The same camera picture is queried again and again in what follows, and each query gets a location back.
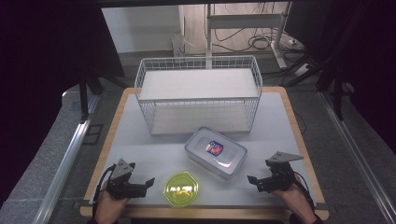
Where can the dark square floor plate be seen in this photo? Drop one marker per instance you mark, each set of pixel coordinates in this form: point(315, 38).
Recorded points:
point(92, 134)

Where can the white power strip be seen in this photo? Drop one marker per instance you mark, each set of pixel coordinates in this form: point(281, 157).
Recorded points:
point(302, 70)

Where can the white table mat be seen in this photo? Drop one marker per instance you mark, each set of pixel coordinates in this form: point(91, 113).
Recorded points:
point(137, 149)

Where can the white metal desk frame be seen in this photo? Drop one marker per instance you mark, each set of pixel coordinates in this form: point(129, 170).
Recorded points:
point(246, 21)

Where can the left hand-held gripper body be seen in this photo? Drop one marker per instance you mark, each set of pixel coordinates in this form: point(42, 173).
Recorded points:
point(123, 174)

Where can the green round plastic container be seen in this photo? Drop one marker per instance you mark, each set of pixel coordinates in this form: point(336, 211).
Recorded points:
point(181, 188)

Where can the clear plastic food container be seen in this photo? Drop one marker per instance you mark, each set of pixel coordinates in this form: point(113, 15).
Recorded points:
point(215, 152)

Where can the black metal stand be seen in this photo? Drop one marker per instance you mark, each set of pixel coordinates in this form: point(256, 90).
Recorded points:
point(337, 93)
point(84, 96)

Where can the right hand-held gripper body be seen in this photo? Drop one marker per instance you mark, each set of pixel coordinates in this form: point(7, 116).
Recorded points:
point(280, 174)

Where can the aluminium floor rail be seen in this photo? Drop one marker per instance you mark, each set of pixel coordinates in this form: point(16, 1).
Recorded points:
point(67, 161)
point(358, 155)

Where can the person's left hand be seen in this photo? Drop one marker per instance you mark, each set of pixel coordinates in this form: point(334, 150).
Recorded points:
point(109, 207)

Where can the person's right hand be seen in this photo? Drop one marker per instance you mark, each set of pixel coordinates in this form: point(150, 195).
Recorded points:
point(294, 199)

